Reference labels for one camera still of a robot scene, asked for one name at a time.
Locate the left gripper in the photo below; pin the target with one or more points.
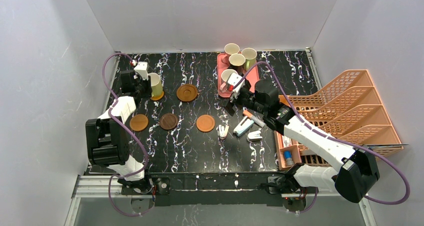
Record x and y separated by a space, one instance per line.
144 88

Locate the pink tray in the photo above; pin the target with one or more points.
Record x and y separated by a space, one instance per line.
252 77

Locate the green mug front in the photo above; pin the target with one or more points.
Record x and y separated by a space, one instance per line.
156 85

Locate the green mug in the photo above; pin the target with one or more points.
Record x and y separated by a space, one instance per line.
156 85
250 56

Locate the small orange coaster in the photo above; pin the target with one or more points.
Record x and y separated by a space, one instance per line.
156 98

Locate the orange wooden coaster front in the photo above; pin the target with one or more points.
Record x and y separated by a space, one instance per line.
139 122

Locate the dark brown coaster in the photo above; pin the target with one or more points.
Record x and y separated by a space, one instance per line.
168 121

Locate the brown saucer coaster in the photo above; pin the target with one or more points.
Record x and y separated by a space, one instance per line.
187 92

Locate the light orange coaster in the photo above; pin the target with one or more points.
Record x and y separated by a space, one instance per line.
205 123

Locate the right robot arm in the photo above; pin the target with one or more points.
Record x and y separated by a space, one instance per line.
353 170

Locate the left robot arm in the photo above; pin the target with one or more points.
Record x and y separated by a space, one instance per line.
106 136

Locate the orange grey marker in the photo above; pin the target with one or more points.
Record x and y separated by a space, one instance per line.
253 118

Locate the blue white stapler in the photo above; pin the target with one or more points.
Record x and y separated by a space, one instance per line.
244 125

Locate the white stapler right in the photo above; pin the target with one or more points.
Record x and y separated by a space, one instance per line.
254 136

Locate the pink mug front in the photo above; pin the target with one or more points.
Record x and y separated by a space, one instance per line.
225 75

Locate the pink mug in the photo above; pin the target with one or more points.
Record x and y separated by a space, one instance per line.
230 49
225 75

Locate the green mug rear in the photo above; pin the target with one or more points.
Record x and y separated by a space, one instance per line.
250 56

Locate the dark brown mug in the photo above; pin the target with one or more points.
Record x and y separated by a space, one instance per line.
236 62

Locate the small white stapler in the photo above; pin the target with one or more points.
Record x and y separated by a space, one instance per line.
223 131

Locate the blue stamp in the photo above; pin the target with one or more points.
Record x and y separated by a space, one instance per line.
288 158

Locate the pink mug rear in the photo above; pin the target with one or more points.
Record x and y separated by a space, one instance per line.
230 49

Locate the orange file organizer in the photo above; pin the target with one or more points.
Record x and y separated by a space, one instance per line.
350 108

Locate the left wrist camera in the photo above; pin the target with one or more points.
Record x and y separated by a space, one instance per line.
141 70

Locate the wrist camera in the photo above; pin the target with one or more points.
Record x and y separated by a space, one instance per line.
234 84
141 70

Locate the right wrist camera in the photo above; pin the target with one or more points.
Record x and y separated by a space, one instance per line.
234 84

